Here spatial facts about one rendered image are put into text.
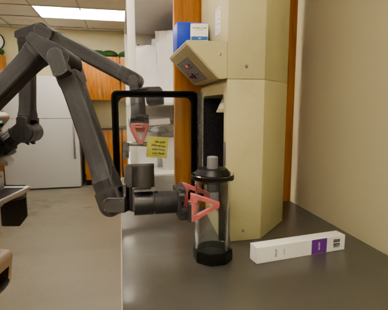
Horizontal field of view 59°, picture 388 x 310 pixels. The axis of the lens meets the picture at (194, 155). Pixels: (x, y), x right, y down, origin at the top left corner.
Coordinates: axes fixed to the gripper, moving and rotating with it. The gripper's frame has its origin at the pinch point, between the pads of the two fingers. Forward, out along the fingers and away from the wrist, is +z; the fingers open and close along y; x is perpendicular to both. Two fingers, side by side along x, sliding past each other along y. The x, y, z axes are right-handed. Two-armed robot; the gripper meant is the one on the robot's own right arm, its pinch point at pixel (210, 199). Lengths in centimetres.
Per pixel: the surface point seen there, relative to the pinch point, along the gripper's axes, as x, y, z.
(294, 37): -51, 47, 45
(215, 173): -7.6, -4.1, 0.0
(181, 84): -32, 47, 0
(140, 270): 15.9, -3.4, -18.3
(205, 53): -37.9, 9.7, 0.4
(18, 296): 110, 164, -97
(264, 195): 2.9, 11.5, 19.6
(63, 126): 9, 497, -115
